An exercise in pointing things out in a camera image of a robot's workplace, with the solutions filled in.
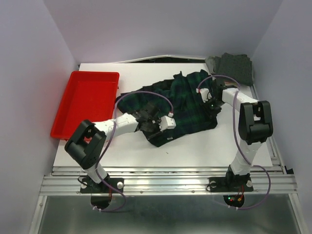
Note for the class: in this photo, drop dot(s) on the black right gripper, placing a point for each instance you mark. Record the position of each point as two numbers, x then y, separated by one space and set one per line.
210 112

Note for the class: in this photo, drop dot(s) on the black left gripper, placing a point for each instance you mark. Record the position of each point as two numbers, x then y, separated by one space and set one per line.
156 120

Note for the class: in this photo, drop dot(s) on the green plaid skirt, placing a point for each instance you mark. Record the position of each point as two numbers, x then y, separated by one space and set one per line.
181 92

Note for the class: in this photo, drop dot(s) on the grey dotted skirt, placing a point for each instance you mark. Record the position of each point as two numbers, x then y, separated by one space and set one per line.
238 67

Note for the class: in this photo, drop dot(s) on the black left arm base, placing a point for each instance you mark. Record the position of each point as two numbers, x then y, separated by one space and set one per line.
88 186

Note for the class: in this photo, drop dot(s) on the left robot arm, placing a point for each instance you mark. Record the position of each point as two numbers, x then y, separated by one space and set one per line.
86 143

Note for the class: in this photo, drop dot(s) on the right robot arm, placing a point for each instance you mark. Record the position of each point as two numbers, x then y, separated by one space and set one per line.
252 123

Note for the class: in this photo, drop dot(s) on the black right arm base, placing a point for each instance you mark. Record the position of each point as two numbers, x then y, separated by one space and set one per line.
224 185

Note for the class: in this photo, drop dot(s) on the folded pink patterned skirt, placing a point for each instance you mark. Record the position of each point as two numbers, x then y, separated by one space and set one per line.
231 84

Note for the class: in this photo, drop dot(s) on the folded light grey skirt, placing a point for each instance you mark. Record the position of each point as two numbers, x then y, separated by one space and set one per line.
213 64

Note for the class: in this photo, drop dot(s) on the red plastic tray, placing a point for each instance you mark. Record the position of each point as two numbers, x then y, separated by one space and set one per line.
88 95

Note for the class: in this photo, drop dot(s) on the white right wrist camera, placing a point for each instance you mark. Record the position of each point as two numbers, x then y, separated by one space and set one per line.
205 94

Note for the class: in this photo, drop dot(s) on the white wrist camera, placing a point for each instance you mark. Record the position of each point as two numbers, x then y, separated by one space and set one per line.
166 123
205 94

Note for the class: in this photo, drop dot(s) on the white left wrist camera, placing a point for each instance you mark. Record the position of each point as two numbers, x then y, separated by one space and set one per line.
166 123

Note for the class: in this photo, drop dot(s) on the aluminium frame rail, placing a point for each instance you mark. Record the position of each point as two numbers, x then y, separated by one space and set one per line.
166 180

